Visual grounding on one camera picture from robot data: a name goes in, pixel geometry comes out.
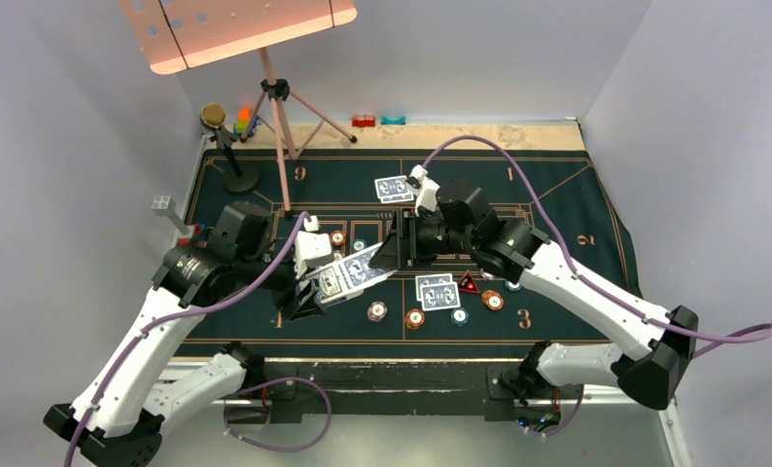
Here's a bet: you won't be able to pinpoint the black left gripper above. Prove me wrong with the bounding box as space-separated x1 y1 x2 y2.
234 243 327 318

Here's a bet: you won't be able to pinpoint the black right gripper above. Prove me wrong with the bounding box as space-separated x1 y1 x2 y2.
370 206 476 269

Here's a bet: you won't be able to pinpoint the blue playing card deck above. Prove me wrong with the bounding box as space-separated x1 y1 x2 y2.
305 243 396 308

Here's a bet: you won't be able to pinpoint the teal poker chip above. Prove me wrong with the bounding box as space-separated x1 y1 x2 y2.
352 238 368 252
505 281 522 292

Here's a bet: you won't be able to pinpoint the black red all-in triangle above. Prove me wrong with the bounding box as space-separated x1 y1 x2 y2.
457 269 481 295

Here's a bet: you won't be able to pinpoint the blue back playing card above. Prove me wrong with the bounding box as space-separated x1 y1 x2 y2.
380 193 415 204
420 282 461 311
374 175 411 201
414 272 453 302

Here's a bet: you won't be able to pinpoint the orange poker chip pile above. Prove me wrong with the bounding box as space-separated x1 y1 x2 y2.
481 290 505 311

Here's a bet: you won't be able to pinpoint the orange chip stack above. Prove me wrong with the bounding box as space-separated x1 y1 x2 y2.
404 308 426 330

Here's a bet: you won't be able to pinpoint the teal chip stack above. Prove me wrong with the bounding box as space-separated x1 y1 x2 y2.
450 307 470 327

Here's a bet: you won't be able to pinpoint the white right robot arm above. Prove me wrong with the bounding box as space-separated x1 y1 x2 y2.
371 176 699 410

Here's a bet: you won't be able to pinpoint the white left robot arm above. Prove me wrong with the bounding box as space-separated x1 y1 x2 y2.
44 201 333 466

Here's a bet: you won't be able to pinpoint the green poker table mat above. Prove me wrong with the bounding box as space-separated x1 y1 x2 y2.
178 149 639 358

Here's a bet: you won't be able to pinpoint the small microphone on stand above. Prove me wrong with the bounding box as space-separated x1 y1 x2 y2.
199 103 261 195

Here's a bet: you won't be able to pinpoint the cyan toy block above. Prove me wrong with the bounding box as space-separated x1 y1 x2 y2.
380 114 406 126

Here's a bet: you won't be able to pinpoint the red toy block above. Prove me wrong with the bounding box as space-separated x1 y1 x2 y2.
351 114 377 127

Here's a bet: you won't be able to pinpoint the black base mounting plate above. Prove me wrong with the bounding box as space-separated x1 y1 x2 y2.
222 356 582 423

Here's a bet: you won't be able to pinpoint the orange green toy blocks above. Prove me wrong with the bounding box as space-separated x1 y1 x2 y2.
232 107 260 137

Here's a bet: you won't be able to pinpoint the grey lego brick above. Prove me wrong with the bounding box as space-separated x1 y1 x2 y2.
152 195 193 235

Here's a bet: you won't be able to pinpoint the pink music stand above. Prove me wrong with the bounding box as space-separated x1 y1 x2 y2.
116 0 360 221

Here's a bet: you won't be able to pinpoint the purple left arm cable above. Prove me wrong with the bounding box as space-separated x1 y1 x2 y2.
62 210 333 467

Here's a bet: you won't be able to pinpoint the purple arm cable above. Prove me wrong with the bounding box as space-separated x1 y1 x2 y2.
62 210 333 467
421 135 772 440

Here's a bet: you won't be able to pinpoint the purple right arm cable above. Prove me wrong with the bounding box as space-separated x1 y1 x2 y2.
421 135 772 440

